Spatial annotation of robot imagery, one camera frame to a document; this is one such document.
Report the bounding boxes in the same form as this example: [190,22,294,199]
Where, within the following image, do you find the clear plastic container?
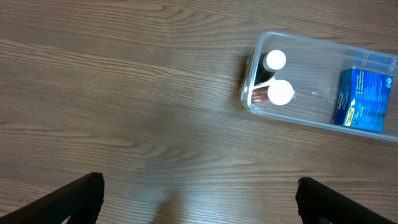
[241,31,397,141]

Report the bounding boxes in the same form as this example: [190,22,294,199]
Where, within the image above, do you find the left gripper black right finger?
[295,177,394,224]

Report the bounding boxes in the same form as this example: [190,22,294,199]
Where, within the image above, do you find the orange vitamin tablet tube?
[251,80,295,106]

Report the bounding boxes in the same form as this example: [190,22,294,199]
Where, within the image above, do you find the blue lozenge box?
[335,67,394,133]

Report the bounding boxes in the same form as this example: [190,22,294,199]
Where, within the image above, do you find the dark brown medicine bottle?
[254,50,287,85]

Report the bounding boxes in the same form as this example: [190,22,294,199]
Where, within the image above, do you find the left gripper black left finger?
[1,172,104,223]

